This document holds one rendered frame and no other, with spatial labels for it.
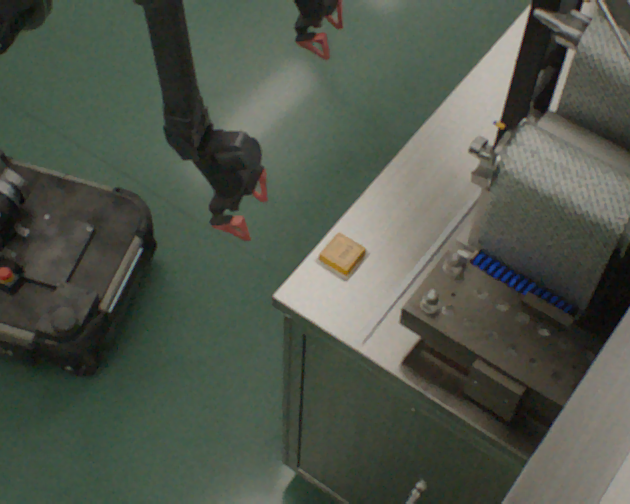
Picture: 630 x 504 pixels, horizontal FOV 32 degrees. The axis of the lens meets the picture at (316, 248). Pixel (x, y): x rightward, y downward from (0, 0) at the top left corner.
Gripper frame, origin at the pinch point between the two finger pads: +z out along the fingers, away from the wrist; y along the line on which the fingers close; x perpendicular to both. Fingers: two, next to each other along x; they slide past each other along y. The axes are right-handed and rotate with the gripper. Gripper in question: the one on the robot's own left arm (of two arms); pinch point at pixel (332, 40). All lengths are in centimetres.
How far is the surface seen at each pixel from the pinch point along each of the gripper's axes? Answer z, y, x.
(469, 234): 30, -31, -29
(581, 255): 18, -47, -58
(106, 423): 71, -58, 88
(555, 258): 21, -46, -53
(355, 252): 20.0, -43.1, -10.4
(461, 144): 28.8, -6.4, -21.0
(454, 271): 20, -49, -34
